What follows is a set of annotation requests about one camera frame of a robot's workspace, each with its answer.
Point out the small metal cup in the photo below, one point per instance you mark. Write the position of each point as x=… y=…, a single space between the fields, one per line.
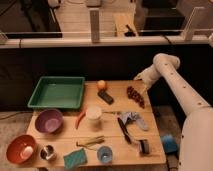
x=47 y=153

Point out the green plastic tray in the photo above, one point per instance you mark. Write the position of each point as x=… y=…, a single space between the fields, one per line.
x=58 y=92

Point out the black object on far table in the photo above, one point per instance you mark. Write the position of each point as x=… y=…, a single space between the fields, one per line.
x=129 y=32

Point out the white horizontal rail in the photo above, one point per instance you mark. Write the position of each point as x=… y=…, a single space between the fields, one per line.
x=106 y=41

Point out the white angled bracket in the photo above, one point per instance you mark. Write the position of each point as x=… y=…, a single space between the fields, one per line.
x=192 y=23

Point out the black scrub brush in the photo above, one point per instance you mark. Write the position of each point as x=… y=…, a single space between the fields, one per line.
x=143 y=146

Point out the white cup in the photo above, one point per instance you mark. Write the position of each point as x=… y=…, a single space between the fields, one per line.
x=93 y=115

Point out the teal sponge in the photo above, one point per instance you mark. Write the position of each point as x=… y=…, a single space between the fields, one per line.
x=75 y=159

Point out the black handled utensil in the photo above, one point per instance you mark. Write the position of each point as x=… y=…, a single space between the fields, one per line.
x=124 y=130

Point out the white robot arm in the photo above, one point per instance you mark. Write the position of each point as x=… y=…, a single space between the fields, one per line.
x=196 y=146

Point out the purple bowl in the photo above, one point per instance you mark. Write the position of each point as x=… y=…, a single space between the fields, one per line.
x=49 y=121

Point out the orange fruit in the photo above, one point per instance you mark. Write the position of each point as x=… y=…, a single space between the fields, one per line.
x=101 y=85

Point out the red bowl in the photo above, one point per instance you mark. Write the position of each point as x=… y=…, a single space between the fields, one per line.
x=17 y=145

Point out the dark red grape bunch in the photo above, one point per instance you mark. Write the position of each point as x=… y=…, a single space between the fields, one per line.
x=136 y=96

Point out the white object in red bowl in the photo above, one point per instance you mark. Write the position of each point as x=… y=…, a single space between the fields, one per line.
x=26 y=152

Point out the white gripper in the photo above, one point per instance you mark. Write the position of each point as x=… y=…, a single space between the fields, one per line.
x=149 y=76

